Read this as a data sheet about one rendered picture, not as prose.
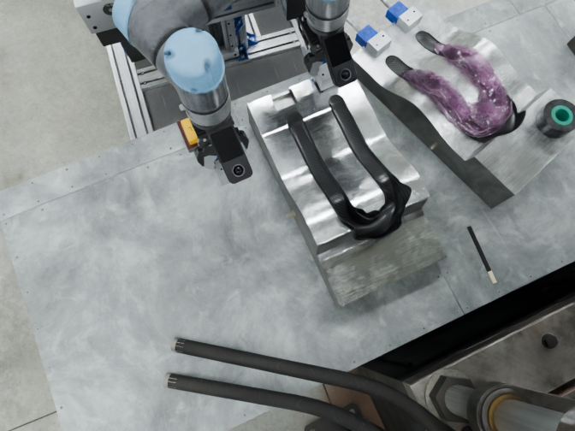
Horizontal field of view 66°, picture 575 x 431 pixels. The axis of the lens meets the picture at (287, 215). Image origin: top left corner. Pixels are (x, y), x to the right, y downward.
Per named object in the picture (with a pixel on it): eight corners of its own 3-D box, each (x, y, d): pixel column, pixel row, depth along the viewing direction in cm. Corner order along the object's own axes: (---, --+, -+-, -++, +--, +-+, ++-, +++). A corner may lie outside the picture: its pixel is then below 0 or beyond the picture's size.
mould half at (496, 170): (346, 68, 115) (353, 42, 104) (417, 14, 120) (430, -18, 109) (491, 209, 106) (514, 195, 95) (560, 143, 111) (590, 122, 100)
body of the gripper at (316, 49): (330, 15, 91) (334, -21, 79) (348, 51, 90) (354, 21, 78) (297, 31, 91) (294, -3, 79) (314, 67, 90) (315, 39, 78)
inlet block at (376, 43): (337, 30, 115) (340, 15, 109) (352, 20, 115) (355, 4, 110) (373, 64, 112) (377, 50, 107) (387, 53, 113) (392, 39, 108)
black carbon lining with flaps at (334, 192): (281, 120, 103) (281, 98, 94) (343, 95, 105) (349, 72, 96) (346, 255, 95) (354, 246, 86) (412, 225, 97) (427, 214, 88)
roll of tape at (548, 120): (577, 122, 100) (588, 115, 97) (556, 145, 98) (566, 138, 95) (548, 99, 101) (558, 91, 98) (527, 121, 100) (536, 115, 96)
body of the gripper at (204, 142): (226, 109, 86) (218, 73, 74) (243, 146, 84) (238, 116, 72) (189, 123, 85) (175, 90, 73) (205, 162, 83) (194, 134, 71)
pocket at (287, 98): (269, 102, 106) (269, 94, 102) (289, 94, 107) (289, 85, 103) (276, 118, 105) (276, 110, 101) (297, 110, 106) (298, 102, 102)
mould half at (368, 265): (248, 121, 110) (245, 92, 97) (342, 84, 114) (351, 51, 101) (336, 308, 99) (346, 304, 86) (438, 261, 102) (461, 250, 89)
